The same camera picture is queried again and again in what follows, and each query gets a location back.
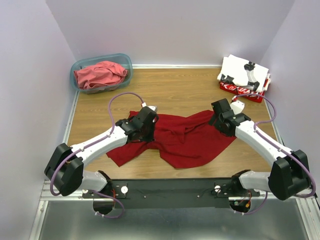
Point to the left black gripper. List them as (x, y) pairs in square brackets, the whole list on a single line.
[(151, 137)]

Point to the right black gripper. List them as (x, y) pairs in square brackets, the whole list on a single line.
[(216, 124)]

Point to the dark red t shirt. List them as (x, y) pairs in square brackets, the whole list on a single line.
[(183, 142)]

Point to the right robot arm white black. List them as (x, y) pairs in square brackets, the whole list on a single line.
[(289, 175)]

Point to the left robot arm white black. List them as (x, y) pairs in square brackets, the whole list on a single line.
[(66, 167)]

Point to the folded white printed t shirt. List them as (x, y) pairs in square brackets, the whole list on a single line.
[(243, 73)]

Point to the pink t shirt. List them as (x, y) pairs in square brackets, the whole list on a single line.
[(99, 75)]

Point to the teal plastic bin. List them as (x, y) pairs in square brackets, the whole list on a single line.
[(119, 58)]

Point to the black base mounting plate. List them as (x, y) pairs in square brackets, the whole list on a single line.
[(171, 193)]

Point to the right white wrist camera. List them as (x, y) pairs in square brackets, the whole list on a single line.
[(237, 107)]

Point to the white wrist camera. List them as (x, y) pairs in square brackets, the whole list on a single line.
[(153, 107), (237, 107)]

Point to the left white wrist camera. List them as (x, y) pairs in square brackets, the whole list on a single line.
[(153, 107)]

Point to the aluminium extrusion frame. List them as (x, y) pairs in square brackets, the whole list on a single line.
[(45, 195)]

